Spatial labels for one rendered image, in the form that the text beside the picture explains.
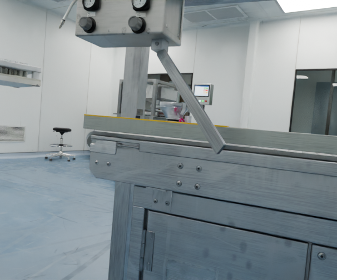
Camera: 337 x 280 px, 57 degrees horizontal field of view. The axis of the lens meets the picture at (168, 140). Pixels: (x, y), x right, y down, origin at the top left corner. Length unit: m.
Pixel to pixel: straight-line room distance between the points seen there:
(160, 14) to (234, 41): 5.75
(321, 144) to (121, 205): 0.68
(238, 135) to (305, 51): 5.39
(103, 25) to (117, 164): 0.30
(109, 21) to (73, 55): 6.48
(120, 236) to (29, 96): 5.60
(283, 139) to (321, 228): 0.18
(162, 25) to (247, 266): 0.52
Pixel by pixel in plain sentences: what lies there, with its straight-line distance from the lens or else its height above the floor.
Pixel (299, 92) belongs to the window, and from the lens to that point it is 5.84.
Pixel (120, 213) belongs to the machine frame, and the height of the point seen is 0.57.
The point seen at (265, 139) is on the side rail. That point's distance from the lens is 0.60.
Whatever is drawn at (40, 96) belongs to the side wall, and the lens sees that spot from 6.65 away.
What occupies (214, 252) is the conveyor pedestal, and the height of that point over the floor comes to 0.61.
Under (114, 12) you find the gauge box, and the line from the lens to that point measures 0.72.
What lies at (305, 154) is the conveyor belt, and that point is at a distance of 0.61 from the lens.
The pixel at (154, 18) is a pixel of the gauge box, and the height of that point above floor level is 1.09.
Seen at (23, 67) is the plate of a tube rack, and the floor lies 1.04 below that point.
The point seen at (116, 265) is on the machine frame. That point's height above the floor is 0.39.
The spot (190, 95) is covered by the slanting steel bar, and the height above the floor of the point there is 0.94.
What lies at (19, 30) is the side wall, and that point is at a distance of 6.54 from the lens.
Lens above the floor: 0.88
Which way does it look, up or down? 3 degrees down
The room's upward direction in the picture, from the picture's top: 5 degrees clockwise
